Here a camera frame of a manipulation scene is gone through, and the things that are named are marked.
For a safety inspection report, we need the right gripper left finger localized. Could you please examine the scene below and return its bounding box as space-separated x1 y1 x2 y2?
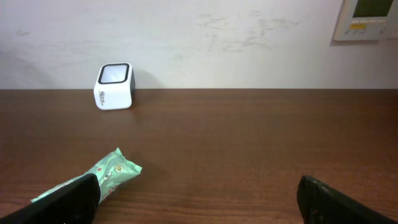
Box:
1 174 100 224

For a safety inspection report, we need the green wet wipes pack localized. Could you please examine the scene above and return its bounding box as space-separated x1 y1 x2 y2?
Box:
31 147 142 203

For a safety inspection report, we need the wall control panel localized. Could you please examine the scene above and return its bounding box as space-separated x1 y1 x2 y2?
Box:
333 0 397 41

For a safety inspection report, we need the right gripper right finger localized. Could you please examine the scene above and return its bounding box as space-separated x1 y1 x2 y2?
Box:
297 175 397 224

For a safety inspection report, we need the white barcode scanner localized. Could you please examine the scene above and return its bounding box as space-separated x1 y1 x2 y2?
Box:
93 62 135 110

